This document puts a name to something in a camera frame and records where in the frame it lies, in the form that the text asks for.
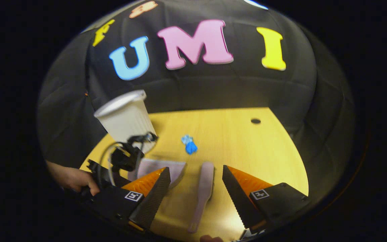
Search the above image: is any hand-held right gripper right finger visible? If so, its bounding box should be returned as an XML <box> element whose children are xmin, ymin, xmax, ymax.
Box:
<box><xmin>222</xmin><ymin>165</ymin><xmax>309</xmax><ymax>230</ymax></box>

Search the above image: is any white garbage bin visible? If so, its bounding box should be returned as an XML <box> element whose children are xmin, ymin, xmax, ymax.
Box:
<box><xmin>94</xmin><ymin>89</ymin><xmax>157</xmax><ymax>155</ymax></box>

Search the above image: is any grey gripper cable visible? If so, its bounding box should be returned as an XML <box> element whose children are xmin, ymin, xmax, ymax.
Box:
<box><xmin>97</xmin><ymin>141</ymin><xmax>122</xmax><ymax>186</ymax></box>

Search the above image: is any pink dustpan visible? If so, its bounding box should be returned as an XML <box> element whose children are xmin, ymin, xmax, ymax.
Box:
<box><xmin>128</xmin><ymin>158</ymin><xmax>187</xmax><ymax>189</ymax></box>

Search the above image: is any small pink broom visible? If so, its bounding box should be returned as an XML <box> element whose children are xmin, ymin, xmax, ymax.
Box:
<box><xmin>187</xmin><ymin>162</ymin><xmax>215</xmax><ymax>233</ymax></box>

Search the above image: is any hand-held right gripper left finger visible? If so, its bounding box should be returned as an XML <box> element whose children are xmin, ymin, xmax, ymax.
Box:
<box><xmin>89</xmin><ymin>167</ymin><xmax>171</xmax><ymax>231</ymax></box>

